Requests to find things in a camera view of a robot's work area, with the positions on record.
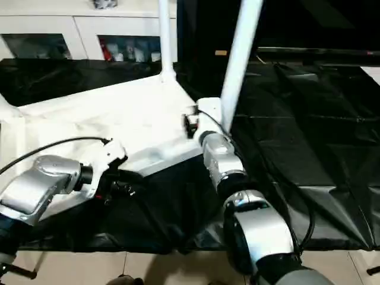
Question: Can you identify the white plastic table top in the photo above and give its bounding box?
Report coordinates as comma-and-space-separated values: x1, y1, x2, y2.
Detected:
0, 72, 221, 220

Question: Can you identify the white plastic table leg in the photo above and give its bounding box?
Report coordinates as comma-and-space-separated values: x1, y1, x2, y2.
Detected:
0, 94, 24, 122
157, 0, 177, 83
220, 0, 264, 118

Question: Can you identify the black left robot foot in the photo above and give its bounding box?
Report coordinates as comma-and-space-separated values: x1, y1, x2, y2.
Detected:
113, 274, 143, 285

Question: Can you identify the glossy black mat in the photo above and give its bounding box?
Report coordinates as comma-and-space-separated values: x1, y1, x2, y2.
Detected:
0, 56, 380, 253

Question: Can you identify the grey metal clutter object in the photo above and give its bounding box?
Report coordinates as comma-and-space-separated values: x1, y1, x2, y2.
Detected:
92, 0, 118, 10

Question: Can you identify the white cabinet with glass doors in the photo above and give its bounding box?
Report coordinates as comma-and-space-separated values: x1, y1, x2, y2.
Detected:
0, 0, 179, 63

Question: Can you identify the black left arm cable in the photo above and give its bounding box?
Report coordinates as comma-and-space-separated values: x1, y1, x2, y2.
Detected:
0, 137, 113, 176

